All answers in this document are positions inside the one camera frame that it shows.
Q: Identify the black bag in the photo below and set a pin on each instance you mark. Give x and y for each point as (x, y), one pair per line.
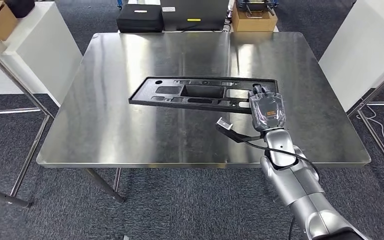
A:
(19, 8)

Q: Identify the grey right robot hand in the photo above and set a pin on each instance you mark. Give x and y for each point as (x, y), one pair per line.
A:
(268, 111)

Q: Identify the black blue device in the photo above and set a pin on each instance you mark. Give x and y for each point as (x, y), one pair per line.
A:
(255, 5)

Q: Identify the black right camera bracket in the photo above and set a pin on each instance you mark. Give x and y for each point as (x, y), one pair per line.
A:
(235, 135)

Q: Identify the white cabinet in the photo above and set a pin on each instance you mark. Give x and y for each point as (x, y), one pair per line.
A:
(361, 49)
(46, 59)

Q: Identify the stainless steel workbench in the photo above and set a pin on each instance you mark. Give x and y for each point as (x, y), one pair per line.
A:
(145, 139)

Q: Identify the black carry case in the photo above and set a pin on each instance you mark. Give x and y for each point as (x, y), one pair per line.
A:
(139, 21)

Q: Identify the white low table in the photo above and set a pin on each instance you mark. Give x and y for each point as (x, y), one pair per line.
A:
(144, 1)

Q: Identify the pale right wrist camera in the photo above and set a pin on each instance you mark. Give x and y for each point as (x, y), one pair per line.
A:
(225, 124)

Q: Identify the cardboard box with device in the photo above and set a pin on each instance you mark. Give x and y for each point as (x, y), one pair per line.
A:
(255, 24)

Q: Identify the black plastic panel part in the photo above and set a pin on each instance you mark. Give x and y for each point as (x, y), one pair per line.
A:
(139, 98)

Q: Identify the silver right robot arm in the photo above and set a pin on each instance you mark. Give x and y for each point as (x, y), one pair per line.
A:
(298, 185)

